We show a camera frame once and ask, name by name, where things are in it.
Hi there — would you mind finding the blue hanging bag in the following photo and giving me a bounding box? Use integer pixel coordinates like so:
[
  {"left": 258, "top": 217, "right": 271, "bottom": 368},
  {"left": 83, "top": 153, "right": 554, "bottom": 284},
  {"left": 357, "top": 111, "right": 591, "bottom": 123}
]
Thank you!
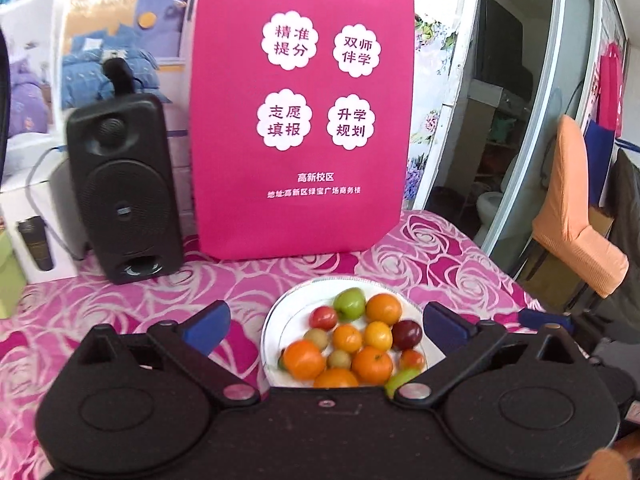
[{"left": 582, "top": 120, "right": 618, "bottom": 206}]

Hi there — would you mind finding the thin cable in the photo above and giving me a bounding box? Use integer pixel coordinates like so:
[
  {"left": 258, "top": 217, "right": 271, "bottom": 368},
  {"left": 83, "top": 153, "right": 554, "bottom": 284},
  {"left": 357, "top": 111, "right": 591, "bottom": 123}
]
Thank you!
[{"left": 26, "top": 144, "right": 69, "bottom": 202}]

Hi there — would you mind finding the large green apple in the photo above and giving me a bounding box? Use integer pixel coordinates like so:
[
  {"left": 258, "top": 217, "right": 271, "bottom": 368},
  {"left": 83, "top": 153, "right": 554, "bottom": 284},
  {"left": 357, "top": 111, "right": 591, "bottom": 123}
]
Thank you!
[{"left": 384, "top": 367, "right": 422, "bottom": 397}]

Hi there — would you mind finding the pink tote bag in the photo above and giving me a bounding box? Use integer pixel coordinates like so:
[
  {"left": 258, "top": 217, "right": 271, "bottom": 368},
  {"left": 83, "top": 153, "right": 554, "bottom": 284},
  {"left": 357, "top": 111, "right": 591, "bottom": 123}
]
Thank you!
[{"left": 190, "top": 0, "right": 416, "bottom": 262}]

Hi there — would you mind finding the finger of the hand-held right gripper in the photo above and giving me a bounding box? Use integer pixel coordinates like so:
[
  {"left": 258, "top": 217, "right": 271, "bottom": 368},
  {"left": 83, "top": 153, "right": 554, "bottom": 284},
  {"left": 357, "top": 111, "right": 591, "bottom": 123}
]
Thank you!
[{"left": 518, "top": 308, "right": 576, "bottom": 334}]

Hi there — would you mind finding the pink hanging bag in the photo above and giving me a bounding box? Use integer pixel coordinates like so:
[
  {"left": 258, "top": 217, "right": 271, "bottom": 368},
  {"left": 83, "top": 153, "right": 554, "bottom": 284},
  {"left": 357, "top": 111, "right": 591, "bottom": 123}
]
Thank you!
[{"left": 597, "top": 42, "right": 627, "bottom": 138}]

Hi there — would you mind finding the white plate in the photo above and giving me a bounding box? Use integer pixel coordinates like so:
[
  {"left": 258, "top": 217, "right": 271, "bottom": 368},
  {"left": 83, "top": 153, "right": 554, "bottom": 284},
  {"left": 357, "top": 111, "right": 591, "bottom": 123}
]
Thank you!
[{"left": 261, "top": 277, "right": 447, "bottom": 389}]

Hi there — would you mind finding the person's left hand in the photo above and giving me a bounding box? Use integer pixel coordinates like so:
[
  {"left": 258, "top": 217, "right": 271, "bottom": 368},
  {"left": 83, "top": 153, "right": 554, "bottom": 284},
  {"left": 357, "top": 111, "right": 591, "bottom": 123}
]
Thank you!
[{"left": 585, "top": 447, "right": 632, "bottom": 480}]

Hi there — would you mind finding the dark jacket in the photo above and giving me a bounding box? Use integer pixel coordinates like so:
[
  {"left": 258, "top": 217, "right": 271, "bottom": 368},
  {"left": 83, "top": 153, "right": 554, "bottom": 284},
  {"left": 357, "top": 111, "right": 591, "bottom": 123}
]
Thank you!
[{"left": 597, "top": 149, "right": 640, "bottom": 341}]

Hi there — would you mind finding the white toilet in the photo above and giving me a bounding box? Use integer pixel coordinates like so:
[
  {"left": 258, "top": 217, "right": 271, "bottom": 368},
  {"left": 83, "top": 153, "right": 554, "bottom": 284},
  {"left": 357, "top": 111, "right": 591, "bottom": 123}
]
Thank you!
[{"left": 475, "top": 152, "right": 521, "bottom": 247}]

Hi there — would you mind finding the black speaker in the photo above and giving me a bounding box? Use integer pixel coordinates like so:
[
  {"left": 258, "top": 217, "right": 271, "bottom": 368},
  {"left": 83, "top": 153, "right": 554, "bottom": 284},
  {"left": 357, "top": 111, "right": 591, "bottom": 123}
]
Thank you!
[{"left": 66, "top": 92, "right": 185, "bottom": 286}]

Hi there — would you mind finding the purple bedding wall poster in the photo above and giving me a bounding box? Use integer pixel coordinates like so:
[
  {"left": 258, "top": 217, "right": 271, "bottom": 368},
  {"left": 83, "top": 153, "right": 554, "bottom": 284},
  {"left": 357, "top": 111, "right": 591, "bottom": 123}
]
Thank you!
[{"left": 0, "top": 35, "right": 57, "bottom": 142}]

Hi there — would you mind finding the white door frame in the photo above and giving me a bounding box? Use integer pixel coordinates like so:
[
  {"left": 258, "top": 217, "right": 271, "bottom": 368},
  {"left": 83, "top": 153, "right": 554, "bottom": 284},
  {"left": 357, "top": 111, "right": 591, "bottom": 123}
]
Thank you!
[{"left": 487, "top": 0, "right": 601, "bottom": 271}]

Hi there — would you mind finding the floral wall sticker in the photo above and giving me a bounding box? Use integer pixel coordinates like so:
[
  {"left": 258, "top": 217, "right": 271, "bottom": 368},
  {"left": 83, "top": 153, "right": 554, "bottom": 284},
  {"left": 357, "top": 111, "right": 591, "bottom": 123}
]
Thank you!
[{"left": 407, "top": 12, "right": 461, "bottom": 211}]

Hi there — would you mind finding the black microphone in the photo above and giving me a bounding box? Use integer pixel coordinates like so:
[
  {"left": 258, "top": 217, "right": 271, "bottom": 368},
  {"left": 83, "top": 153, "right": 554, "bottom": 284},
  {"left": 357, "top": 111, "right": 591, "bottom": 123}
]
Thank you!
[{"left": 102, "top": 57, "right": 137, "bottom": 98}]

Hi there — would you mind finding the blue bedding wall poster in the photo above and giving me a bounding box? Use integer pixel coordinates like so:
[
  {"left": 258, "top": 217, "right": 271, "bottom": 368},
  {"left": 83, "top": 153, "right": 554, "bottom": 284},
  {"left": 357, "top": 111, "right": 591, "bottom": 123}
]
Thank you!
[{"left": 60, "top": 0, "right": 197, "bottom": 112}]

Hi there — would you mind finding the chair with orange cover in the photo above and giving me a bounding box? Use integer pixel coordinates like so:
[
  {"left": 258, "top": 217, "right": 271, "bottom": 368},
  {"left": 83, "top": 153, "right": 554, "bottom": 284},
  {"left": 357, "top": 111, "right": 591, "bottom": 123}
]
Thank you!
[{"left": 520, "top": 114, "right": 630, "bottom": 306}]

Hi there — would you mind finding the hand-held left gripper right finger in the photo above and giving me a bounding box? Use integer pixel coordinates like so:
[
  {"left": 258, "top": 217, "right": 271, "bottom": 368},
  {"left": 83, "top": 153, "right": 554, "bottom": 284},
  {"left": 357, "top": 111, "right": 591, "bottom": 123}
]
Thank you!
[{"left": 394, "top": 302, "right": 586, "bottom": 404}]

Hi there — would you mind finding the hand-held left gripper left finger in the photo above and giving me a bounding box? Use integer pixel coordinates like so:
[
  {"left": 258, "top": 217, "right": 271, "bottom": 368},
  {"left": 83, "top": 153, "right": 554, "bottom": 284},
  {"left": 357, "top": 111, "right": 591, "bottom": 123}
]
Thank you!
[{"left": 70, "top": 301, "right": 260, "bottom": 407}]

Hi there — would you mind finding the pink rose tablecloth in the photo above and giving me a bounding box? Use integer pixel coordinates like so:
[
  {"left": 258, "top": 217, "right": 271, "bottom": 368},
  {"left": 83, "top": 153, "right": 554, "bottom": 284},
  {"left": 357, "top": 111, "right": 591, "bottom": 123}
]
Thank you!
[{"left": 0, "top": 210, "right": 546, "bottom": 480}]

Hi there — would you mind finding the green box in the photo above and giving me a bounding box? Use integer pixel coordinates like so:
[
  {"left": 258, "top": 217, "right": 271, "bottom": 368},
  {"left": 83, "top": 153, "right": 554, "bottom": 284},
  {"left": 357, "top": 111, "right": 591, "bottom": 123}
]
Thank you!
[{"left": 0, "top": 232, "right": 27, "bottom": 318}]

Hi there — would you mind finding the white box with cup picture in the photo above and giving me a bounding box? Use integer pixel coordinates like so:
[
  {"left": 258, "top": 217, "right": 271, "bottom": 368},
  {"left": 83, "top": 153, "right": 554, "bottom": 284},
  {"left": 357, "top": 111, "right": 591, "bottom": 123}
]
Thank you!
[{"left": 0, "top": 182, "right": 81, "bottom": 285}]

